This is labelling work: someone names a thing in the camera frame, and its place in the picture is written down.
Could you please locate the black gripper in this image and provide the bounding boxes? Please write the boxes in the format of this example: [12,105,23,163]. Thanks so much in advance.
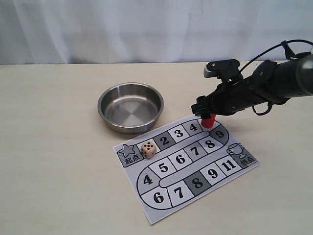
[191,78,262,118]

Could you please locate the red cylinder game piece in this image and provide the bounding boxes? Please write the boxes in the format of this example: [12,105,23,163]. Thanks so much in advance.
[201,114,216,128]

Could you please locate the wooden die black pips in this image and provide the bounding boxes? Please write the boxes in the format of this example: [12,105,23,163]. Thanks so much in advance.
[140,141,157,159]

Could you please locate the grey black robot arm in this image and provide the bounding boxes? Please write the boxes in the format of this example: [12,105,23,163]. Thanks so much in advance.
[191,53,313,119]

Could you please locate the paper game board numbered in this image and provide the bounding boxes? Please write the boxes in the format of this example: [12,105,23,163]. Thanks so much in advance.
[113,116,260,224]

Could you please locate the stainless steel round dish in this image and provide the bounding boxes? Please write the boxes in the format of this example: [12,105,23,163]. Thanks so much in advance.
[97,82,164,135]

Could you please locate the white curtain backdrop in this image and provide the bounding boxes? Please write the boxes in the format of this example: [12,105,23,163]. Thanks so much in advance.
[0,0,313,64]

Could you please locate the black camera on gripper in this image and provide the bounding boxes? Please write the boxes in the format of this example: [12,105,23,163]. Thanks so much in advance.
[203,59,243,83]

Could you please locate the black cable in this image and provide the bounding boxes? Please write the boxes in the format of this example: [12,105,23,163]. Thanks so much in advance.
[238,39,313,115]

